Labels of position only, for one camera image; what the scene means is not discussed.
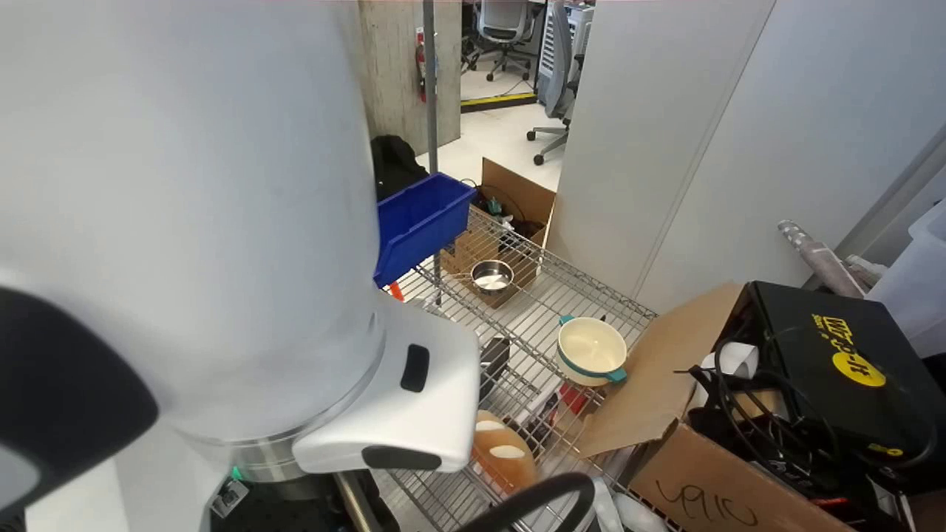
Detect brown bread roll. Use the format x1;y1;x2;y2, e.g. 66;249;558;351
472;411;539;494

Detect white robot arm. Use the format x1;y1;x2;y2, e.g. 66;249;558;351
0;0;479;532

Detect small steel bowl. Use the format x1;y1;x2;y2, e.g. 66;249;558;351
472;259;515;293

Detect small cardboard box on shelf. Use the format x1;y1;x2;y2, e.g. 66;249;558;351
440;159;555;306

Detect blue plastic bin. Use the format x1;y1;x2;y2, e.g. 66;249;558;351
372;173;472;287

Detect grey office chair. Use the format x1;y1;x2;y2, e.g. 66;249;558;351
531;0;595;166

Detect metal shelf pole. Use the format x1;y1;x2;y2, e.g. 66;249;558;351
422;0;437;173

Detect open cardboard box right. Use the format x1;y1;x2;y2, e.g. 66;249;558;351
574;280;913;532

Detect black box with yellow sticker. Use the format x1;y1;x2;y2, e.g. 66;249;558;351
746;280;946;466

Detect wire metal shelf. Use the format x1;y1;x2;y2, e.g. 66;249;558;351
400;252;654;490

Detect cream bowl with teal handles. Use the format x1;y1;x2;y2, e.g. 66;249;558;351
553;317;630;388

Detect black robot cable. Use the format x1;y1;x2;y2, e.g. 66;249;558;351
454;470;596;532

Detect black cable bundle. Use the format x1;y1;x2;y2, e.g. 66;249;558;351
682;337;939;515

